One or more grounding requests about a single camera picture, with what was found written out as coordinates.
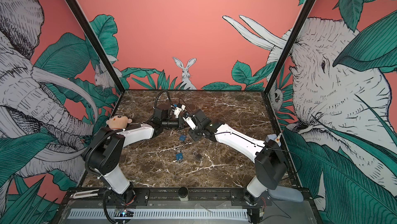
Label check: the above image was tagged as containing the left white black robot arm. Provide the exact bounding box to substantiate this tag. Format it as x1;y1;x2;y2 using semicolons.
83;104;186;205

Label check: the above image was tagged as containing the black padlock near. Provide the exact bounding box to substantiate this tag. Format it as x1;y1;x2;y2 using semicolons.
192;151;203;161

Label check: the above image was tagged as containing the black mounting rail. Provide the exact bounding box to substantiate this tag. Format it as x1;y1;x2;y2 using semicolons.
64;187;312;207

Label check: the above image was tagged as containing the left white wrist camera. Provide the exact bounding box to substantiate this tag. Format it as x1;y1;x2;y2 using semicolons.
173;104;186;119

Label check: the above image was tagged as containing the white vented strip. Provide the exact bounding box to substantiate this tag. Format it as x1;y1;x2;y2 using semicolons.
67;208;248;220

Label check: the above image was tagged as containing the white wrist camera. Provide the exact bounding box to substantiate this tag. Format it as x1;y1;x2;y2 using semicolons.
183;113;196;130
173;104;186;119

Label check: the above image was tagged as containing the plush doll striped shirt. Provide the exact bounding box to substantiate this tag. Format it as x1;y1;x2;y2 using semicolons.
105;115;132;130

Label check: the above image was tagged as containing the blue padlock near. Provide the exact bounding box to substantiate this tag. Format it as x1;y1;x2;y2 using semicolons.
176;153;184;161

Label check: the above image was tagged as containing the black knob on rail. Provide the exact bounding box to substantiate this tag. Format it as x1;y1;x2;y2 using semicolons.
178;187;189;201

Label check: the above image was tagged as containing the white clip tool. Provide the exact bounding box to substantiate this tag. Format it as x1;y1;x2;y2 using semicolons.
70;189;99;199

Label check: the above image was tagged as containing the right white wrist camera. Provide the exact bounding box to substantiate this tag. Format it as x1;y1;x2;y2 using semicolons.
183;113;196;130

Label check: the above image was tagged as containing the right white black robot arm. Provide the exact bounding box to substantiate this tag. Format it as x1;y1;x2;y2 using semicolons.
183;110;287;205

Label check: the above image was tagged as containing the grey blue pad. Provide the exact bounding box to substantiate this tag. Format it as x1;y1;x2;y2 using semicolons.
268;186;304;203

